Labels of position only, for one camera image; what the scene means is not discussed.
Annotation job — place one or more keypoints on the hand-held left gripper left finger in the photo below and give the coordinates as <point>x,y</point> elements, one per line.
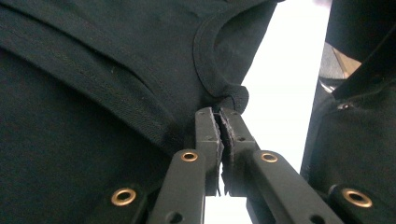
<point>186,186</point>

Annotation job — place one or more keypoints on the black tank top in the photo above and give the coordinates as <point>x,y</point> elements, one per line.
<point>93,77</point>

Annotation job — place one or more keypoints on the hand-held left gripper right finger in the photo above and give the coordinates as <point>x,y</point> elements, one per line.
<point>274,186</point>

